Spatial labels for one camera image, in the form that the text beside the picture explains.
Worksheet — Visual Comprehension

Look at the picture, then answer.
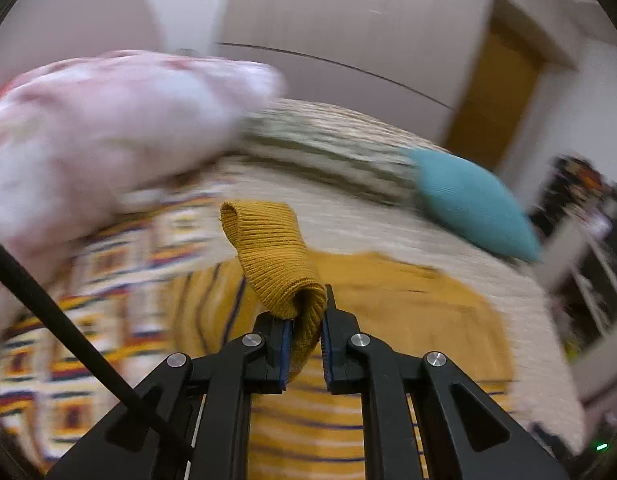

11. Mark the yellow striped knit sweater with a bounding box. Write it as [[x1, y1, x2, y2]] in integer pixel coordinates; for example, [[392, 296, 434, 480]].
[[160, 200, 514, 479]]

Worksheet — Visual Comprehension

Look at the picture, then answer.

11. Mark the pile of clothes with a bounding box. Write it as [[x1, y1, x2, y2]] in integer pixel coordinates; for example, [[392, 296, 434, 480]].
[[529, 155, 617, 238]]

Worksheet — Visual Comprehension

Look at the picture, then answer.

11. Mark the beige heart-patterned quilt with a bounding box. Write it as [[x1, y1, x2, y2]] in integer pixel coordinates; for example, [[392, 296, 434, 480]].
[[202, 158, 585, 452]]

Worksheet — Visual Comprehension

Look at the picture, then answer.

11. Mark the colourful geometric bed sheet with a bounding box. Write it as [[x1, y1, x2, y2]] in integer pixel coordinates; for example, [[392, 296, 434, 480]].
[[0, 184, 235, 472]]

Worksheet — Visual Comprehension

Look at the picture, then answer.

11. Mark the white shelf unit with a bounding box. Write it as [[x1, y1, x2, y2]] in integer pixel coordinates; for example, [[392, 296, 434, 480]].
[[532, 211, 617, 404]]

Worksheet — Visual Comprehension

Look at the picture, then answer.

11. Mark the pink floral comforter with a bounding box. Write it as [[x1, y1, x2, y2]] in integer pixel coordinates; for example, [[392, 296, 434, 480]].
[[0, 49, 287, 346]]

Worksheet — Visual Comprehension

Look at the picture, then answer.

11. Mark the olive patterned bolster pillow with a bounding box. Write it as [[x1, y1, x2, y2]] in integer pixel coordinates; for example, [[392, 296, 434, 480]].
[[238, 99, 442, 207]]

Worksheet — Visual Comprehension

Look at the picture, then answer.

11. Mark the wooden brown door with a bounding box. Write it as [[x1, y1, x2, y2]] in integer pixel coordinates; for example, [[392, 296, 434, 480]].
[[445, 21, 543, 171]]

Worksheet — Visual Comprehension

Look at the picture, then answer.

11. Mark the beige wardrobe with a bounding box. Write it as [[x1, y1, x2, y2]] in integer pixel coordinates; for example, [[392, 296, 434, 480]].
[[218, 0, 493, 142]]

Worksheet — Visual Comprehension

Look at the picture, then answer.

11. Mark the pink rounded headboard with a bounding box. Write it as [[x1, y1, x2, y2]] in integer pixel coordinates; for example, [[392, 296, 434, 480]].
[[0, 0, 164, 87]]

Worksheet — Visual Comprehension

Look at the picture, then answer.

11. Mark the black cable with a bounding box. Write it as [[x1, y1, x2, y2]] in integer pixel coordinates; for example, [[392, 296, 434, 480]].
[[0, 231, 195, 461]]

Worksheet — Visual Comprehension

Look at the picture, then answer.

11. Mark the teal corduroy pillow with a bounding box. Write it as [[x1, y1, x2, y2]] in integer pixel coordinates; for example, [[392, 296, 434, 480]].
[[409, 148, 540, 263]]

